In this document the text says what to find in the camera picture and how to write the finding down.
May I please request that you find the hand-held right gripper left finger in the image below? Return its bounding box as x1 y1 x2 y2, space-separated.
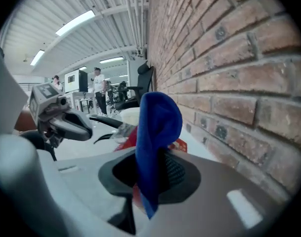
53 147 141 236

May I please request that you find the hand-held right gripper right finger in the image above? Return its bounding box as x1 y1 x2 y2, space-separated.
140 147 291 237

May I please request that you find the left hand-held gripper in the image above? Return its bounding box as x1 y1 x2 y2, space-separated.
29 82 94 148

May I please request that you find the red fire extinguisher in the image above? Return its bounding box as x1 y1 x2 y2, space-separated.
89 114 188 216

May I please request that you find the blue cloth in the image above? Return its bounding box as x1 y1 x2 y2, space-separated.
135 91 183 220

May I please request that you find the person's left forearm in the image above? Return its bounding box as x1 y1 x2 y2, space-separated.
14 107 39 133

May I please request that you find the white table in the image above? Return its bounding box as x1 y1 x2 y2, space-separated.
64 90 98 115

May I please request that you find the white and black cabinet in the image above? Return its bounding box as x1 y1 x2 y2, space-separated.
64 69 89 93

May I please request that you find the cream trash bin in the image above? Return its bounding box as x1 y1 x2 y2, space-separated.
119 107 141 127

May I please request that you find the black office chair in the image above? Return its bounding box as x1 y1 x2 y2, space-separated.
114 61 155 111

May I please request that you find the row of white ceiling pipes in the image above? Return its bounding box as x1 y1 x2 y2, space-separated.
122 0 151 58

